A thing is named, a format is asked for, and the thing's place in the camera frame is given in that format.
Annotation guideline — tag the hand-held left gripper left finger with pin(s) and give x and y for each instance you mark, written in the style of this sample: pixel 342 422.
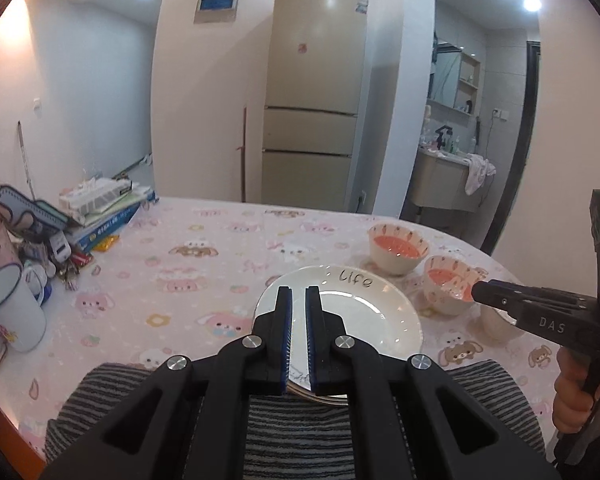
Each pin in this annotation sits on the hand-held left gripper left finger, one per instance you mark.
pixel 287 355

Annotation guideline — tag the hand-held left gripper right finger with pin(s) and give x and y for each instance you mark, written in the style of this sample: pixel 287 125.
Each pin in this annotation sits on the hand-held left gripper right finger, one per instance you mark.
pixel 310 355

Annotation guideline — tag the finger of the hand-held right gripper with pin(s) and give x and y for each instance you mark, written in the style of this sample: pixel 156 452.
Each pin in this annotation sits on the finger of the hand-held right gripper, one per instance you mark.
pixel 495 292

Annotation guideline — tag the pink carrot print bowl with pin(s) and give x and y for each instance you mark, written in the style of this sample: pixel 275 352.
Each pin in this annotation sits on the pink carrot print bowl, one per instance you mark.
pixel 445 300
pixel 397 262

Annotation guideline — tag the person's right hand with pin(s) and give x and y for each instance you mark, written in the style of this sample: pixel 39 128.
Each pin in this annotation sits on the person's right hand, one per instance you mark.
pixel 570 395

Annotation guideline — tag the grey striped cloth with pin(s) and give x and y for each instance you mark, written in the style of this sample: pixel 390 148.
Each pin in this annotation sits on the grey striped cloth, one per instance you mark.
pixel 300 440

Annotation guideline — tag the white towel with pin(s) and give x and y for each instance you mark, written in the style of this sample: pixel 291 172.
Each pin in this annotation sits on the white towel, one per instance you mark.
pixel 477 172

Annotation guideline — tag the bathroom vanity cabinet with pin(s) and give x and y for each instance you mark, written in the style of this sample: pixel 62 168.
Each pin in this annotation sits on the bathroom vanity cabinet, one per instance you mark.
pixel 440 182

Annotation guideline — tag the pink printed tablecloth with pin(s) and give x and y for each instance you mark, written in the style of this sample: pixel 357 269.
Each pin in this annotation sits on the pink printed tablecloth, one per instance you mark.
pixel 190 270

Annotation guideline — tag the black faucet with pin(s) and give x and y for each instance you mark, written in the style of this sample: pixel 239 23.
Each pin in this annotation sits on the black faucet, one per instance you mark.
pixel 444 137

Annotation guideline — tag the yellow packet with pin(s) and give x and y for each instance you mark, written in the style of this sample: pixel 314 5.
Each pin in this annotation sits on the yellow packet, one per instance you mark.
pixel 105 243

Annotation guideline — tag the bathroom mirror cabinet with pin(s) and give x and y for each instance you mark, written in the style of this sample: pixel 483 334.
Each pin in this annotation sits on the bathroom mirror cabinet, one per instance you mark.
pixel 452 80

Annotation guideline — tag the pale green book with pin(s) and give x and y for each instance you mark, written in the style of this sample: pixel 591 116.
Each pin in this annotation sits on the pale green book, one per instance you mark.
pixel 125 207

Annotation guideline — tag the blue book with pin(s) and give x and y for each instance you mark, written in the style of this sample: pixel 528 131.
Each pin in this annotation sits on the blue book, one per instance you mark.
pixel 105 230

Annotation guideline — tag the bunch of keys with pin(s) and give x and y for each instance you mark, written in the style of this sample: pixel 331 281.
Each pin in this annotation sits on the bunch of keys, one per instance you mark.
pixel 72 270

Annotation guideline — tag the tissue box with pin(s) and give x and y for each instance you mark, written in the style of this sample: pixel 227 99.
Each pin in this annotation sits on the tissue box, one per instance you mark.
pixel 95 195

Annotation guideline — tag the small white device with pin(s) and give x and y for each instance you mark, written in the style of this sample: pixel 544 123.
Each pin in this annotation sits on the small white device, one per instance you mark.
pixel 60 247

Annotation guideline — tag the white mug blue print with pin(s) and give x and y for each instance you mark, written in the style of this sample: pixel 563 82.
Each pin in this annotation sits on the white mug blue print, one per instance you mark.
pixel 36 280

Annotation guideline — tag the beige refrigerator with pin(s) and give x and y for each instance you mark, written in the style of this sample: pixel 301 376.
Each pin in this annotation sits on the beige refrigerator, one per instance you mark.
pixel 312 85

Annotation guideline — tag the white enamel mug blue rim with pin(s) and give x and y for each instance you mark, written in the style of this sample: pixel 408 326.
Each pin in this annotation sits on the white enamel mug blue rim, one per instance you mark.
pixel 15 310

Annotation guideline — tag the round ceiling spotlight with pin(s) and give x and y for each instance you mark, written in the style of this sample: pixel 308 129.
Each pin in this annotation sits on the round ceiling spotlight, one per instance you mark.
pixel 532 3

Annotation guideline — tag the blue cartoon cardboard cutout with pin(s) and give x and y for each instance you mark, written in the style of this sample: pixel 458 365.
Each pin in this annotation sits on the blue cartoon cardboard cutout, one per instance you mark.
pixel 25 205

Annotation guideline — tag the pink refrigerator sticker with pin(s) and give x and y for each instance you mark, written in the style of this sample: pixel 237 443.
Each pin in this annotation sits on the pink refrigerator sticker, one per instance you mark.
pixel 302 48

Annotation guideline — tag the white pole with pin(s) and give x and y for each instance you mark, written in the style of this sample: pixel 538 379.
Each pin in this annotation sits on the white pole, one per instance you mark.
pixel 25 160

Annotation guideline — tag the dark door frame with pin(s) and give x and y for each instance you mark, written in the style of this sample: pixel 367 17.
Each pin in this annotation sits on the dark door frame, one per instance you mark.
pixel 522 150

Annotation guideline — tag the white wall socket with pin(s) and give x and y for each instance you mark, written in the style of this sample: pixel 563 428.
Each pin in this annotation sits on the white wall socket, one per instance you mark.
pixel 500 114

